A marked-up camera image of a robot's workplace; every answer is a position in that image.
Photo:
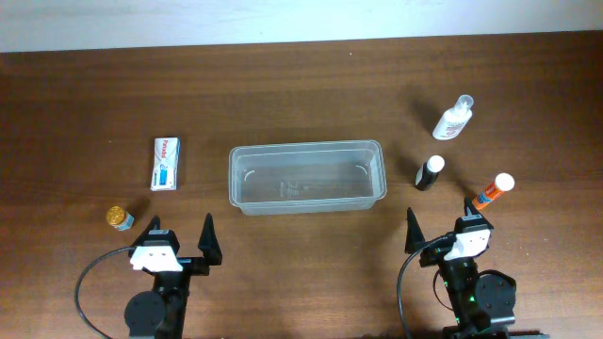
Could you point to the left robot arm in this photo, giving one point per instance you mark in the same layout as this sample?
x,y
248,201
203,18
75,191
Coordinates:
x,y
160,312

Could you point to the dark bottle white cap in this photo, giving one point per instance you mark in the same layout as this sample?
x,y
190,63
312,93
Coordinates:
x,y
429,172

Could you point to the small gold-lid jar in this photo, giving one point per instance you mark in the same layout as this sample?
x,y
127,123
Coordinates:
x,y
119,218

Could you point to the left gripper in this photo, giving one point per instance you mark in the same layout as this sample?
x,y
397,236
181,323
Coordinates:
x,y
187,266

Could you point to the white spray bottle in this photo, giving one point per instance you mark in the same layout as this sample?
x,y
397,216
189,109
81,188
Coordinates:
x,y
454,119

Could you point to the clear plastic container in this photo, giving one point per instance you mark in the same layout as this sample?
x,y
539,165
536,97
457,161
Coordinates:
x,y
309,177

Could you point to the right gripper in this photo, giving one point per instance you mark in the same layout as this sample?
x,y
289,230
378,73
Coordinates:
x,y
436,254

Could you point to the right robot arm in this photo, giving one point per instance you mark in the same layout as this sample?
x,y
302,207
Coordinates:
x,y
482,301

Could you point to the orange tube white cap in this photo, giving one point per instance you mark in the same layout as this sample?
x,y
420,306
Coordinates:
x,y
503,182

